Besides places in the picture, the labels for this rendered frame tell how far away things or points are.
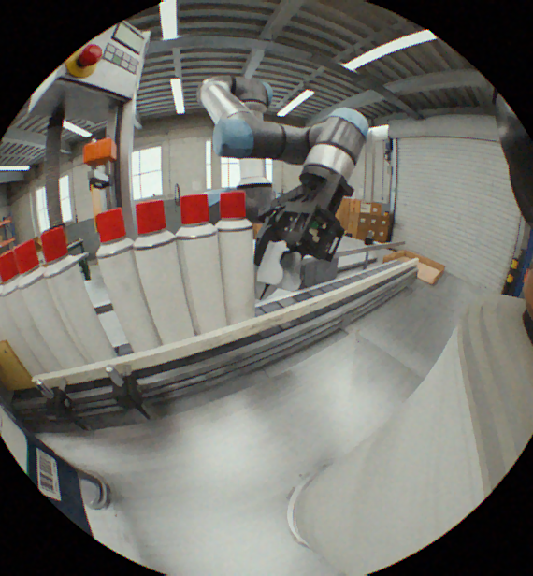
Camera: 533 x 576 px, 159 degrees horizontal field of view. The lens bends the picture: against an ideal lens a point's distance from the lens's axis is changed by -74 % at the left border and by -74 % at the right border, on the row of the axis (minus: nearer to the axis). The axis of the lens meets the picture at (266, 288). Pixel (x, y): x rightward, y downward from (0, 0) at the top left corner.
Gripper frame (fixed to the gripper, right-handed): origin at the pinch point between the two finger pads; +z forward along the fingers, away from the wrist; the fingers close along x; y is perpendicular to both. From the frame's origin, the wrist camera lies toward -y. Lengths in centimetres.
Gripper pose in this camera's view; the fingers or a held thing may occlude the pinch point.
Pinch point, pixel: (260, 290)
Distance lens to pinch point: 30.6
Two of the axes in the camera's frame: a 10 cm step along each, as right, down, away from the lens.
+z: -4.3, 8.9, 1.7
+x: 7.5, 2.4, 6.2
